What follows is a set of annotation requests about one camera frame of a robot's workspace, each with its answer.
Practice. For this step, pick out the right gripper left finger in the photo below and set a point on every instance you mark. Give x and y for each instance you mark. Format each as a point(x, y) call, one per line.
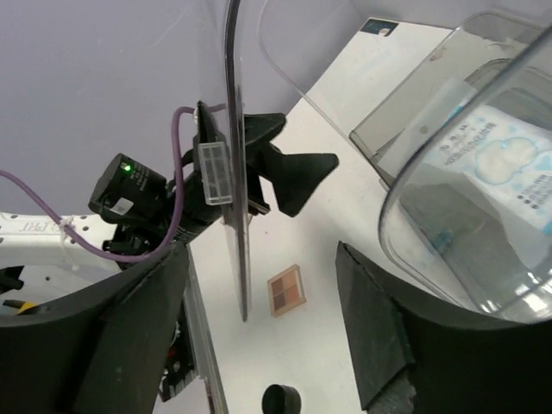
point(101, 349)

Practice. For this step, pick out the cotton pad pack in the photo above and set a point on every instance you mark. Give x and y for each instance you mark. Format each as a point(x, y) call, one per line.
point(506, 159)

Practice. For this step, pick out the four-pan brown eyeshadow palette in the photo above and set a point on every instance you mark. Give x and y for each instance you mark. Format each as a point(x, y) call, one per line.
point(285, 291)

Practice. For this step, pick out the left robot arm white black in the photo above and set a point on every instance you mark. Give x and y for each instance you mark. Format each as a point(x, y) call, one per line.
point(134, 210)

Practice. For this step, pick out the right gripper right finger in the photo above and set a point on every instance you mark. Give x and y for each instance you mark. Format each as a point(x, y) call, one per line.
point(415, 353)

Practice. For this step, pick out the left blue table label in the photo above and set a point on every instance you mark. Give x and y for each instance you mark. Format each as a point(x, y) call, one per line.
point(379, 27)

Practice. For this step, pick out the black jar centre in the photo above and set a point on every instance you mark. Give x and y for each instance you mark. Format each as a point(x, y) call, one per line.
point(281, 399)

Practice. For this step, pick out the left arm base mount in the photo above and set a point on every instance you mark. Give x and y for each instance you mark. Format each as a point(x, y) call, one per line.
point(180, 367)

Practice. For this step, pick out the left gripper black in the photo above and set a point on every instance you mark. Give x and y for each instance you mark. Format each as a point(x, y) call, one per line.
point(207, 189)

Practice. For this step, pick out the clear acrylic drawer organizer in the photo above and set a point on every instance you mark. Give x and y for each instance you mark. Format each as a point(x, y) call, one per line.
point(381, 104)

